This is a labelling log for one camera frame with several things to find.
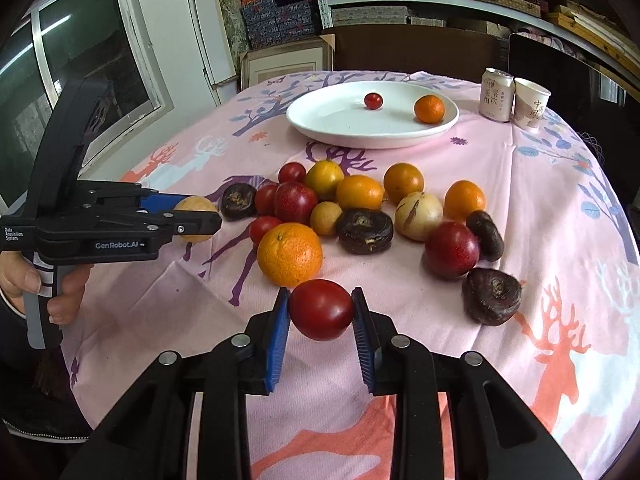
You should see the dark purple fruit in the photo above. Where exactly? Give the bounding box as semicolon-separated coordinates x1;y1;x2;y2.
462;268;522;326
336;208;394;255
219;183;257;221
465;210;504;262

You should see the large orange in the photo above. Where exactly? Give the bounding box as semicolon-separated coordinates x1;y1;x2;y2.
257;222;323;288

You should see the small tan longan fruit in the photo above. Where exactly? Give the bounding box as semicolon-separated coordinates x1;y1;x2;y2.
310;202;343;237

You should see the orange round fruit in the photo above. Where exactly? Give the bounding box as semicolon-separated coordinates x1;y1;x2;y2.
444;180;487;222
383;162;424;205

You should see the small red cherry tomato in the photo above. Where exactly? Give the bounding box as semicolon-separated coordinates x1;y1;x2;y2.
363;92;384;110

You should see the striped pepino melon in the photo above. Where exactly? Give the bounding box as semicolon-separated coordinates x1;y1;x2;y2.
395;192;444;242

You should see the small orange mandarin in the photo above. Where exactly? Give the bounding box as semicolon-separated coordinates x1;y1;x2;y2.
413;94;446;125

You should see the yellow orange tomato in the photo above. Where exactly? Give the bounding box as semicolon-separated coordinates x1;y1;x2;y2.
305;159;345;200

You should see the person left hand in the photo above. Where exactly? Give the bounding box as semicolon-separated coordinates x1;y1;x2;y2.
1;252;93;326

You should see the white plate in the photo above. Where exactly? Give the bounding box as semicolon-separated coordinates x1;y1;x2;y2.
286;80;460;150

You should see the pink deer tablecloth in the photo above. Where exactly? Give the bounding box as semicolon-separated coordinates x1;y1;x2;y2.
63;72;639;479

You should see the white board panel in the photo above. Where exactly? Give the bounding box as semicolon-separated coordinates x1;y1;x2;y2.
188;0;239;106

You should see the framed picture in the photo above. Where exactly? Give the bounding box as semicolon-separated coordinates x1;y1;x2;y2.
240;34;336;90

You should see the dark wooden cabinet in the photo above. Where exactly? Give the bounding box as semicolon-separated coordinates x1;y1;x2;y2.
328;24;508;82

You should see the paper cup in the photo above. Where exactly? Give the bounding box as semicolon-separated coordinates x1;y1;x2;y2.
513;77;551;131

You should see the pink drink can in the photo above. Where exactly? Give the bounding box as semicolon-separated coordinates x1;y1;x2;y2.
478;67;515;122

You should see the window frame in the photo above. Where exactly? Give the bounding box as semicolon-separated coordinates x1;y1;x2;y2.
1;0;172;210

